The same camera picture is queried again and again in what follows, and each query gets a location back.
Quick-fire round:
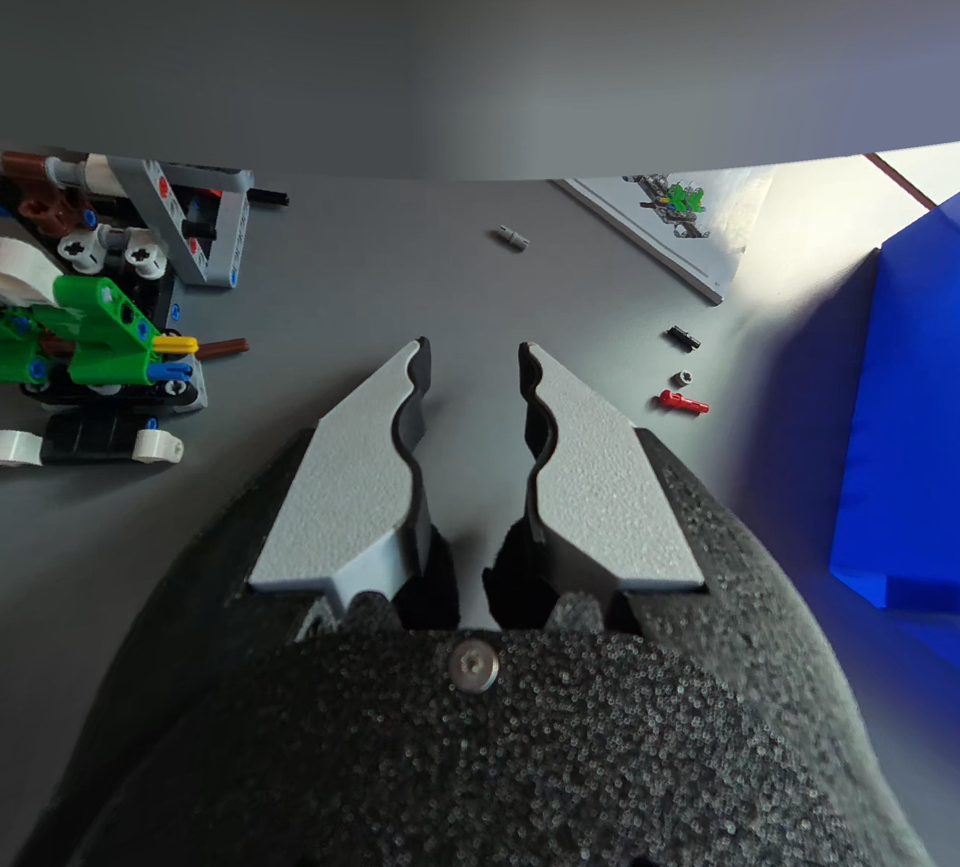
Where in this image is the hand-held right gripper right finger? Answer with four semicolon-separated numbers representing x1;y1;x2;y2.
517;342;708;597

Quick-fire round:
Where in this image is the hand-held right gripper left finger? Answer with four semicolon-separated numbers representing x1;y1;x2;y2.
246;336;436;619

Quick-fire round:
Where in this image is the lego instruction booklet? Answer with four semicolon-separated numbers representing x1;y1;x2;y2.
553;171;774;306

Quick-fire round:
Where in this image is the multicoloured lego model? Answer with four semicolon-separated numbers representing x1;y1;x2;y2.
0;148;292;469

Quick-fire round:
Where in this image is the blue box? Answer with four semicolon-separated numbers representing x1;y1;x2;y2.
828;192;960;613

